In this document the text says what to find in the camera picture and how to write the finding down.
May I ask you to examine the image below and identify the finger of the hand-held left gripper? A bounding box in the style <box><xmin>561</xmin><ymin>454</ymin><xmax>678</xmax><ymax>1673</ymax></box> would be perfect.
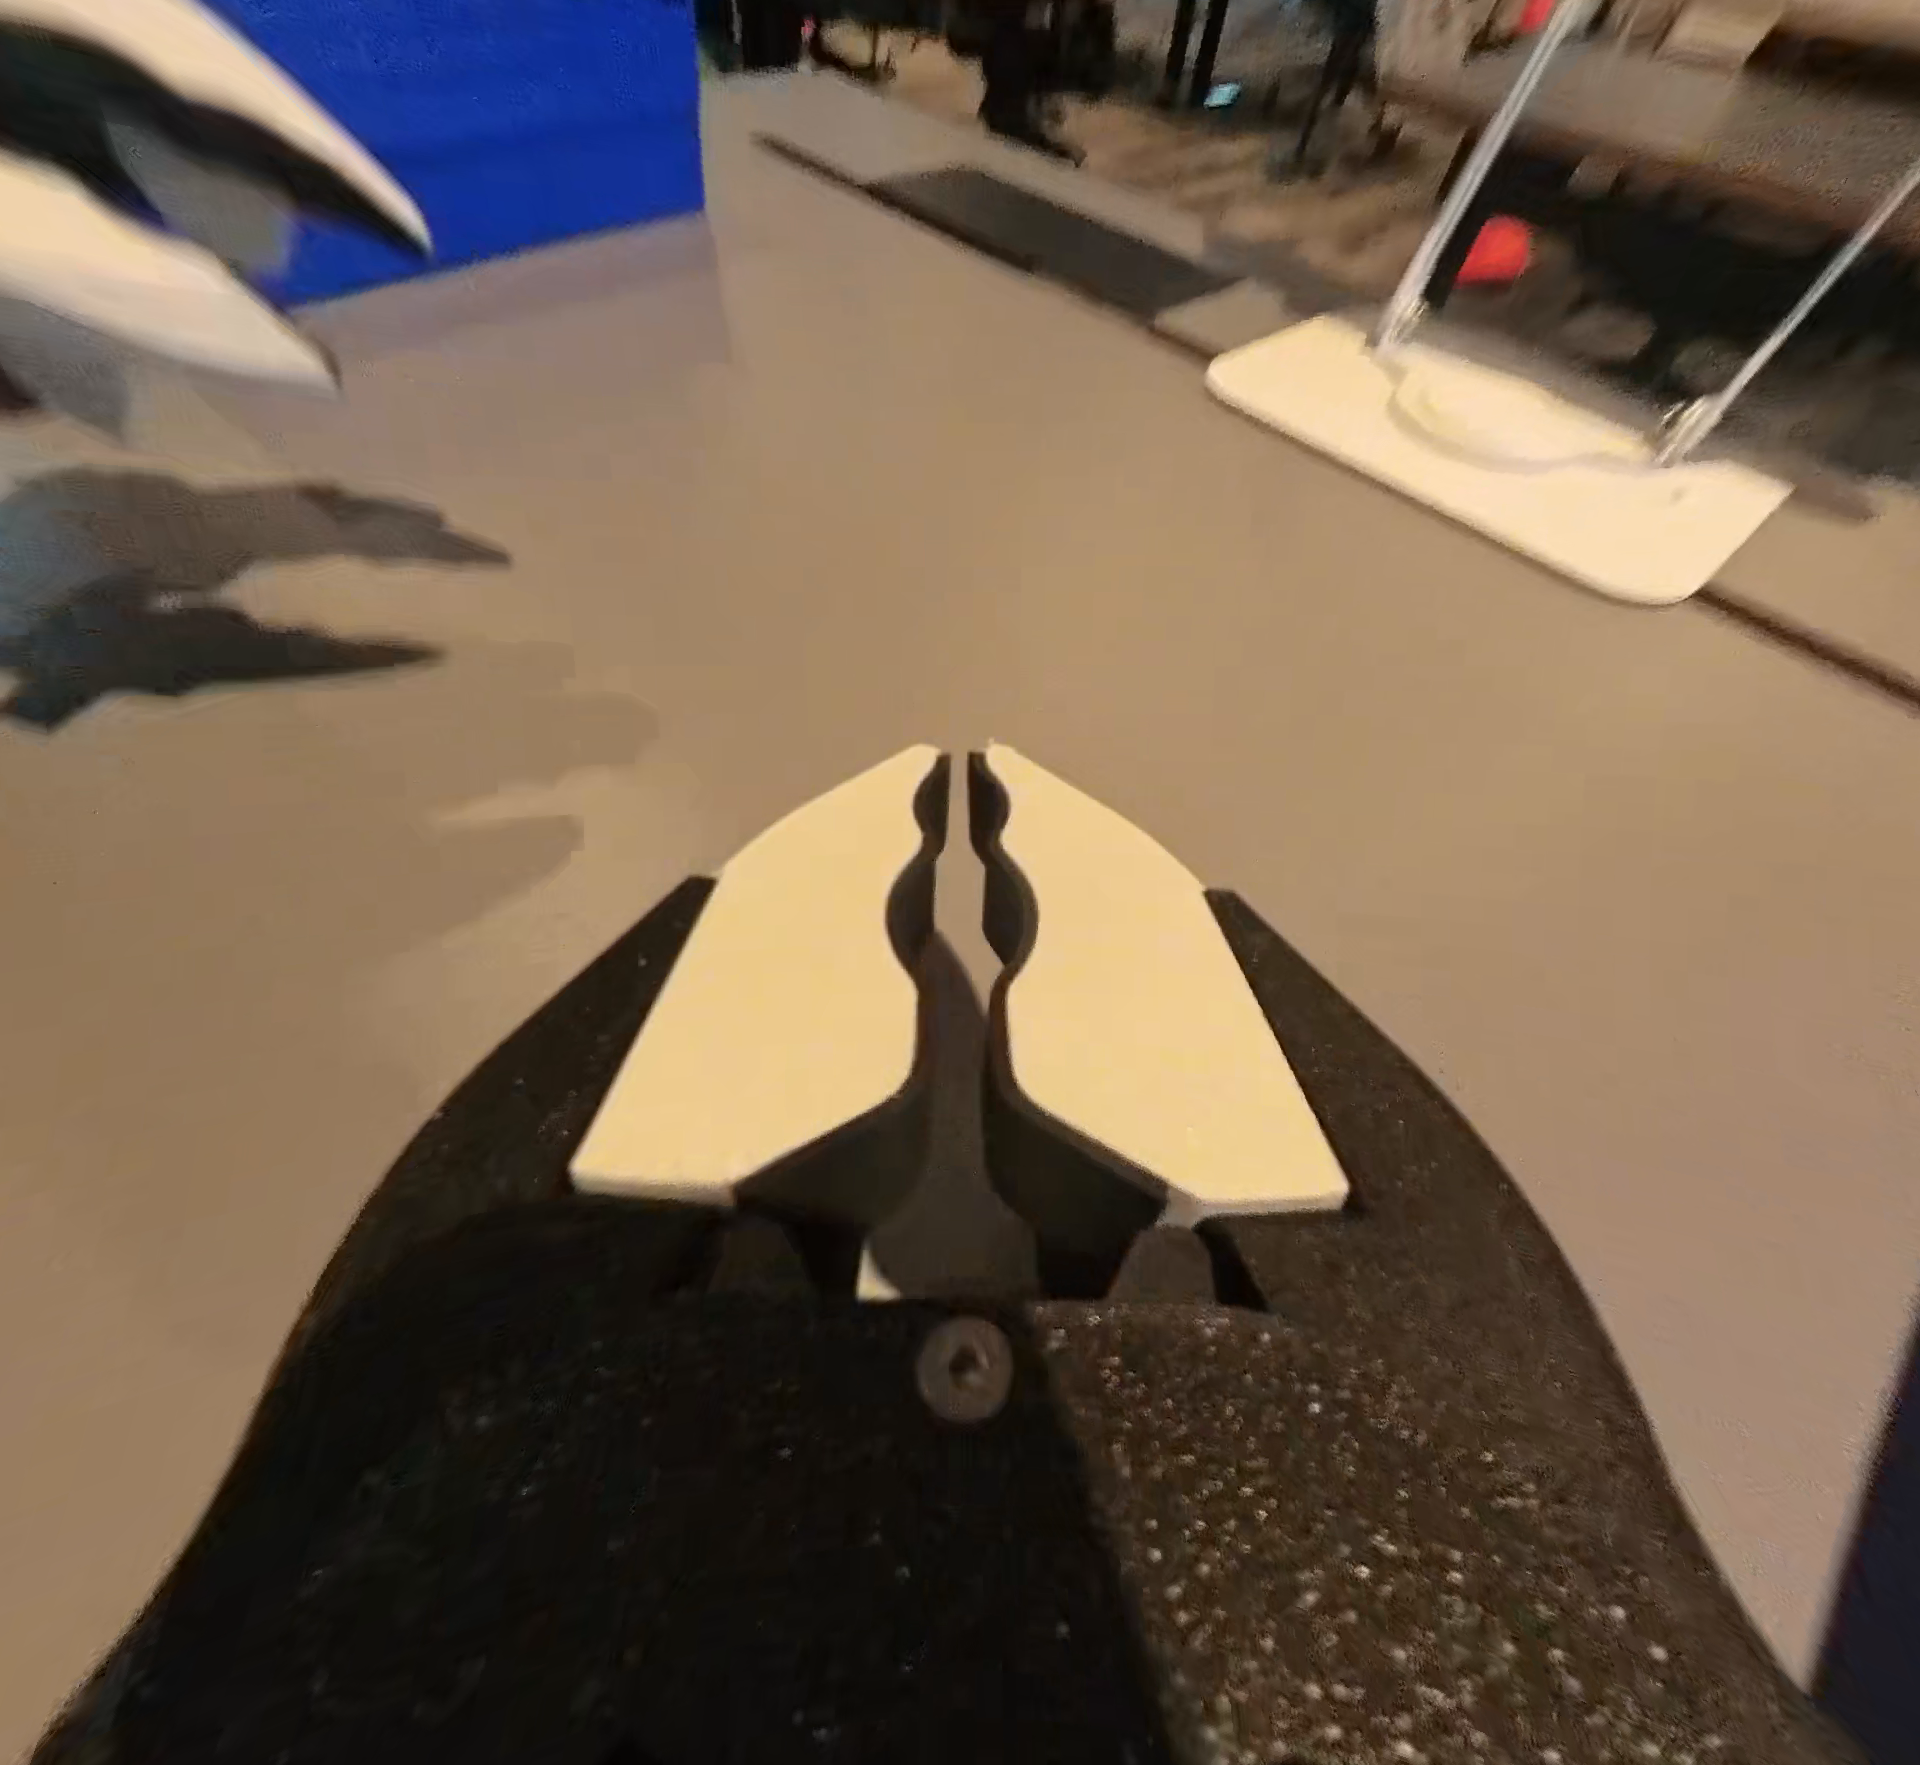
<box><xmin>0</xmin><ymin>0</ymin><xmax>438</xmax><ymax>262</ymax></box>
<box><xmin>0</xmin><ymin>153</ymin><xmax>343</xmax><ymax>434</ymax></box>

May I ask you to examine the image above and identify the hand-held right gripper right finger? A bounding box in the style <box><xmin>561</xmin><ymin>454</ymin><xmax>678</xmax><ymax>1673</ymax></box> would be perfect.
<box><xmin>967</xmin><ymin>740</ymin><xmax>1356</xmax><ymax>1300</ymax></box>

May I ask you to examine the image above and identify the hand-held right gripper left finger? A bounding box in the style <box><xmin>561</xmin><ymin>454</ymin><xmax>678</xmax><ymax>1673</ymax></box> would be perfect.
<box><xmin>571</xmin><ymin>742</ymin><xmax>993</xmax><ymax>1303</ymax></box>

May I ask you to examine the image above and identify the white base metal rod stand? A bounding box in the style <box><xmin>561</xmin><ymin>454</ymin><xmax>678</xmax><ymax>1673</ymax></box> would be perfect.
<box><xmin>1206</xmin><ymin>0</ymin><xmax>1920</xmax><ymax>607</ymax></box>

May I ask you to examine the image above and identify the blue plastic bin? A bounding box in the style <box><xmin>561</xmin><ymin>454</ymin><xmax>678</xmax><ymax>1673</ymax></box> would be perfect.
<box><xmin>127</xmin><ymin>0</ymin><xmax>708</xmax><ymax>309</ymax></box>

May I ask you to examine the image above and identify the black flat mat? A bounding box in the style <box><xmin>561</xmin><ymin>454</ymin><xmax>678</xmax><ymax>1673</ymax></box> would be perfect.
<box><xmin>867</xmin><ymin>166</ymin><xmax>1236</xmax><ymax>321</ymax></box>

